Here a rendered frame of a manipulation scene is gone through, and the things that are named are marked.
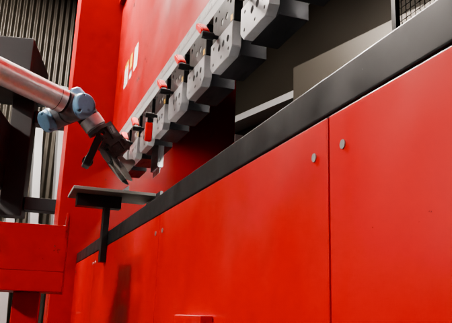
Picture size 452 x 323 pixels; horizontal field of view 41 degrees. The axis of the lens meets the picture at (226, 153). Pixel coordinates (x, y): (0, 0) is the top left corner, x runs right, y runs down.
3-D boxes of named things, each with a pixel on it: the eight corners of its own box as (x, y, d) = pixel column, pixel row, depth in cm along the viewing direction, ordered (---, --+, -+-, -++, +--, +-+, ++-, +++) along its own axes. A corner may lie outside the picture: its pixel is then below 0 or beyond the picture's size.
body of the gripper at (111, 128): (132, 147, 201) (111, 118, 201) (110, 161, 197) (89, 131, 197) (127, 153, 208) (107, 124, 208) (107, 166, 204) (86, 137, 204)
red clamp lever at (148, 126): (142, 141, 193) (144, 112, 196) (155, 142, 194) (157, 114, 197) (143, 140, 191) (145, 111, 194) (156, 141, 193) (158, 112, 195)
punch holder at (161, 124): (151, 140, 199) (155, 93, 203) (176, 143, 202) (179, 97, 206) (163, 127, 185) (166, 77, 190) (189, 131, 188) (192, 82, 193)
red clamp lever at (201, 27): (194, 21, 148) (203, 31, 140) (210, 24, 150) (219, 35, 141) (193, 28, 149) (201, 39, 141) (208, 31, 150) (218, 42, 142)
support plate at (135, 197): (67, 197, 204) (68, 194, 204) (143, 204, 212) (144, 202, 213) (73, 188, 188) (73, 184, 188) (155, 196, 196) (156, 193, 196)
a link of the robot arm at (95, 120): (81, 120, 197) (78, 127, 205) (89, 132, 197) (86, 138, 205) (100, 109, 200) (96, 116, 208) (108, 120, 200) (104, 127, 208)
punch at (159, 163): (150, 177, 211) (151, 152, 214) (155, 178, 212) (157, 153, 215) (157, 172, 202) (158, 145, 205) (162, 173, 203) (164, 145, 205)
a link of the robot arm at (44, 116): (48, 107, 186) (75, 94, 193) (31, 114, 193) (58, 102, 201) (60, 130, 187) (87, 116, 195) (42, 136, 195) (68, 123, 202)
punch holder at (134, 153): (128, 165, 235) (131, 126, 240) (149, 168, 238) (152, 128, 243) (136, 157, 222) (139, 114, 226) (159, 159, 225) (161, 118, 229)
